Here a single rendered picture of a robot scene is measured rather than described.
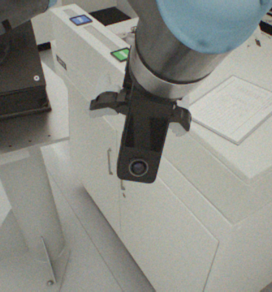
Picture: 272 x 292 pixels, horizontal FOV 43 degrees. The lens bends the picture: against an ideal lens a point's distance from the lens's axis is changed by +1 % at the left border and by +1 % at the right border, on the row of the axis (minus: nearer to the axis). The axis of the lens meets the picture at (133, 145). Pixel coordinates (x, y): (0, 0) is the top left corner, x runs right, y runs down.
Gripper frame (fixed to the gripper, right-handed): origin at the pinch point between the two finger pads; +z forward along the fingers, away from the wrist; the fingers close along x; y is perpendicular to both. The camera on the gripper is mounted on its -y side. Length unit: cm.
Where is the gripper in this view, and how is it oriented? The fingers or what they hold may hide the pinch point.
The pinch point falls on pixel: (134, 126)
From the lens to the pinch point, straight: 52.2
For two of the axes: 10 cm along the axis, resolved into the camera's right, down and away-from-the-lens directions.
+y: 1.9, -9.7, 1.8
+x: -9.7, -2.1, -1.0
